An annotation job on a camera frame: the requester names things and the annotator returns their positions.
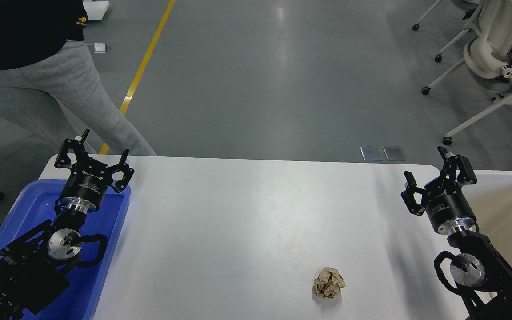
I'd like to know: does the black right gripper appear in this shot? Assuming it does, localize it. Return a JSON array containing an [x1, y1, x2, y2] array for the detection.
[[400, 146, 478, 235]]

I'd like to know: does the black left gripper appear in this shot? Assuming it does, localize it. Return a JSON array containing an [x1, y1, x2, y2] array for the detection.
[[54, 129, 135, 212]]

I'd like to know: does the brown paper ball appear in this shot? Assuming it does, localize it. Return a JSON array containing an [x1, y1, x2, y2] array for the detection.
[[312, 267, 347, 300]]

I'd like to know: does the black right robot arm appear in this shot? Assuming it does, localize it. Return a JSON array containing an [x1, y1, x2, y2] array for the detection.
[[401, 146, 512, 320]]

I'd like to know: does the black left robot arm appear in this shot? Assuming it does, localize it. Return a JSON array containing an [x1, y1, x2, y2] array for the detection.
[[0, 129, 134, 320]]

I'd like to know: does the right metal floor plate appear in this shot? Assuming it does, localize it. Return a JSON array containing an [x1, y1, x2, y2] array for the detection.
[[383, 146, 407, 161]]

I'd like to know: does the metal floor plate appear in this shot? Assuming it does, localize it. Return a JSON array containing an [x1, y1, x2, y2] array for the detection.
[[383, 146, 407, 161], [360, 146, 383, 162]]

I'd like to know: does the left metal floor plate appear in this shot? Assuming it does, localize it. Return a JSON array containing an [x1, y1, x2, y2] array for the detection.
[[360, 146, 383, 162]]

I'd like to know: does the person in grey trousers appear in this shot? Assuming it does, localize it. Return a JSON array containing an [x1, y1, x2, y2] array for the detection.
[[0, 0, 155, 156]]

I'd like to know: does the small grey floor device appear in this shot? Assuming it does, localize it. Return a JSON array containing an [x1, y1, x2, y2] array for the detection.
[[87, 43, 110, 53]]

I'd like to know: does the white box on floor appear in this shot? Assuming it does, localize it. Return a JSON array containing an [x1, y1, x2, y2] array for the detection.
[[83, 0, 110, 21]]

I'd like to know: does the white office chair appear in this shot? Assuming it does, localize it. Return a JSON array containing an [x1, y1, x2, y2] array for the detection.
[[421, 0, 512, 146]]

